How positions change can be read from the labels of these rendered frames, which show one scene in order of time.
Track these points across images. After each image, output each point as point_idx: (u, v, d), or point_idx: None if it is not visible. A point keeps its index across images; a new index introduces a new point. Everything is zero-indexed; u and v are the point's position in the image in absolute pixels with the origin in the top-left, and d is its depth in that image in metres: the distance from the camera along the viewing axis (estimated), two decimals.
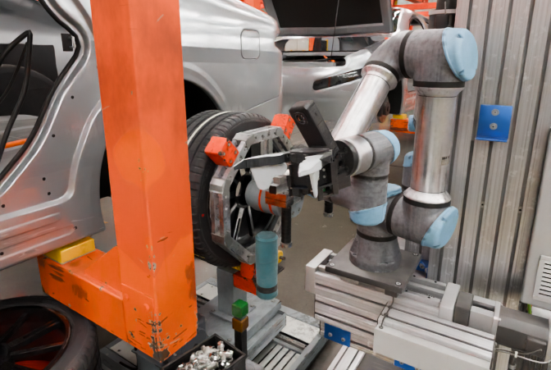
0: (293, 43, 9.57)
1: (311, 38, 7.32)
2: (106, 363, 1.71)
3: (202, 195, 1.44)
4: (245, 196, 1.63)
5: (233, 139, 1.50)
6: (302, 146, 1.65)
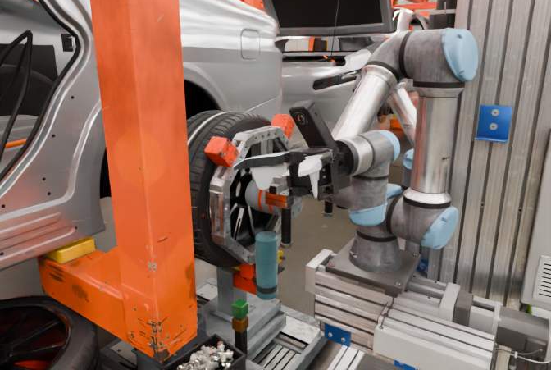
0: (293, 43, 9.57)
1: (311, 38, 7.32)
2: (106, 363, 1.71)
3: (202, 195, 1.44)
4: (245, 196, 1.63)
5: (233, 139, 1.50)
6: (302, 146, 1.65)
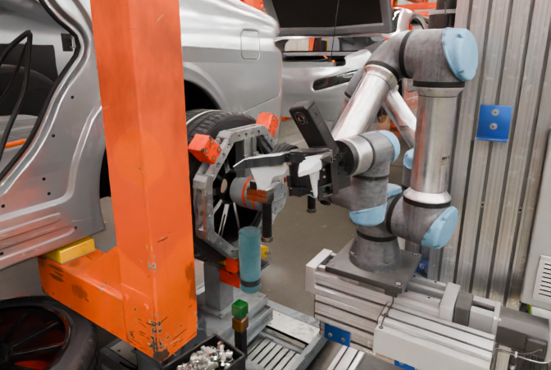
0: (293, 43, 9.57)
1: (311, 38, 7.32)
2: (106, 363, 1.71)
3: None
4: (229, 192, 1.67)
5: (216, 137, 1.54)
6: (285, 143, 1.70)
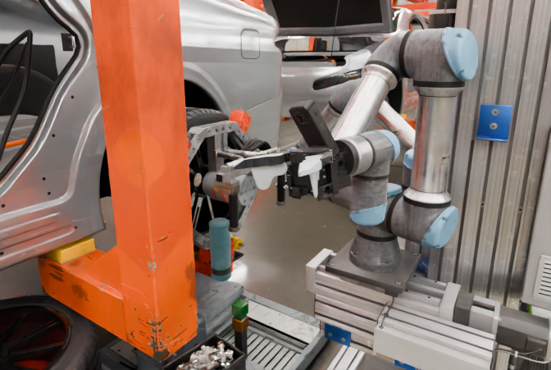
0: (293, 43, 9.57)
1: (311, 38, 7.32)
2: (106, 363, 1.71)
3: None
4: (202, 185, 1.75)
5: (188, 133, 1.63)
6: (256, 139, 1.78)
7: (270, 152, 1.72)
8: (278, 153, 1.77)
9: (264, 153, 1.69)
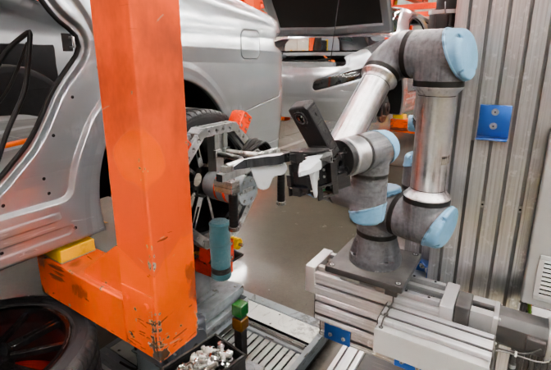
0: (293, 43, 9.57)
1: (311, 38, 7.32)
2: (106, 363, 1.71)
3: None
4: (202, 185, 1.75)
5: (188, 133, 1.63)
6: (256, 139, 1.78)
7: (270, 152, 1.72)
8: (278, 153, 1.77)
9: (264, 153, 1.69)
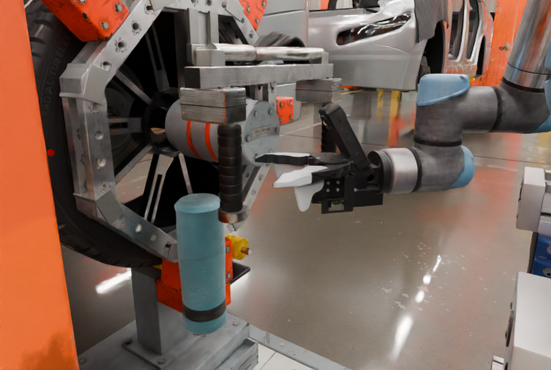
0: None
1: (322, 9, 6.40)
2: None
3: (47, 106, 0.64)
4: (166, 128, 0.83)
5: None
6: (278, 34, 0.86)
7: (311, 52, 0.79)
8: (324, 59, 0.84)
9: (299, 52, 0.77)
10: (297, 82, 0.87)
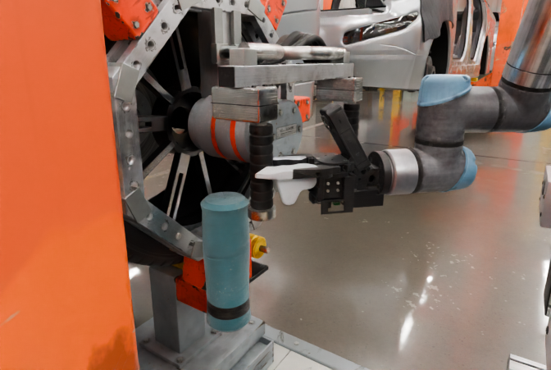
0: None
1: (325, 9, 6.40)
2: None
3: None
4: (188, 126, 0.83)
5: None
6: (299, 33, 0.86)
7: (334, 51, 0.80)
8: (346, 58, 0.85)
9: (323, 51, 0.77)
10: (318, 81, 0.87)
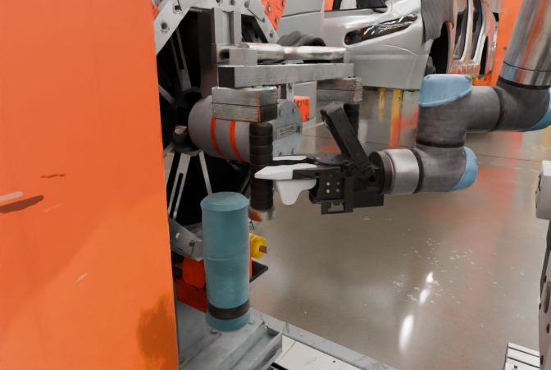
0: None
1: (326, 9, 6.44)
2: None
3: None
4: (188, 126, 0.83)
5: None
6: (299, 33, 0.86)
7: (334, 51, 0.80)
8: (346, 58, 0.85)
9: (323, 51, 0.77)
10: (318, 81, 0.87)
